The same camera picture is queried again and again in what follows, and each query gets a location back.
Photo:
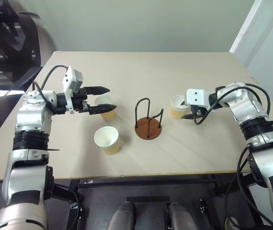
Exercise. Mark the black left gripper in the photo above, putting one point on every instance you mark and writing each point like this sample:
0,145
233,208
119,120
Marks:
80,104

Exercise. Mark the black mesh office chair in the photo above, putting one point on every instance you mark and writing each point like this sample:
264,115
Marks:
28,31

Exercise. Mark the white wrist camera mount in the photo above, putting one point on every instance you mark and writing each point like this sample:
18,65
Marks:
70,79
196,97

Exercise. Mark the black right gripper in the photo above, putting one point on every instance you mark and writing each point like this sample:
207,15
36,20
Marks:
198,110

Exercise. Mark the tan paper cup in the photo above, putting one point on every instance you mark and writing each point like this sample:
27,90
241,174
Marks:
176,112
106,137
107,116

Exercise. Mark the dark rounded shape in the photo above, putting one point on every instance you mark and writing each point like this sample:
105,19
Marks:
182,216
123,215

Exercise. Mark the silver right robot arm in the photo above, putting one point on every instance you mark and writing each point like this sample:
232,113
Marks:
246,105

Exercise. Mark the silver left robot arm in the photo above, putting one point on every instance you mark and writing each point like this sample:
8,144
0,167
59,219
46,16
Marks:
31,115

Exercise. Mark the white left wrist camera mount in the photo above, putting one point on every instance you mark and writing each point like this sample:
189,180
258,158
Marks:
70,79

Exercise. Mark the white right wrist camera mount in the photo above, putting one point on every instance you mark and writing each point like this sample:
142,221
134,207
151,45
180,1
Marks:
196,97

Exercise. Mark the black metal table frame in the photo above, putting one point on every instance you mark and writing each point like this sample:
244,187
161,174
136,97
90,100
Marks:
151,182

